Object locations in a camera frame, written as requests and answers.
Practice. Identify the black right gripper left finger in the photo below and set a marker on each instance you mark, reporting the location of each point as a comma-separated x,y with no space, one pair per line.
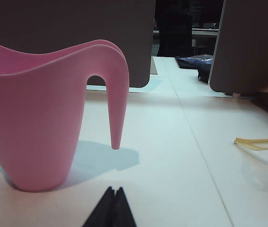
103,212

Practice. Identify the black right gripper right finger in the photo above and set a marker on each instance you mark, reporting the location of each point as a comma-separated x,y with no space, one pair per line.
123,212

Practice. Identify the pink plastic watering can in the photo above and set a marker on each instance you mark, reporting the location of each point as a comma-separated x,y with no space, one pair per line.
29,118

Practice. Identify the yellow rubber band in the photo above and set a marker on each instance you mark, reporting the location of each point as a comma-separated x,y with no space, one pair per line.
254,147

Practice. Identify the dark blue bag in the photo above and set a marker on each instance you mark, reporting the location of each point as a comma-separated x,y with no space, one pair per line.
195,63

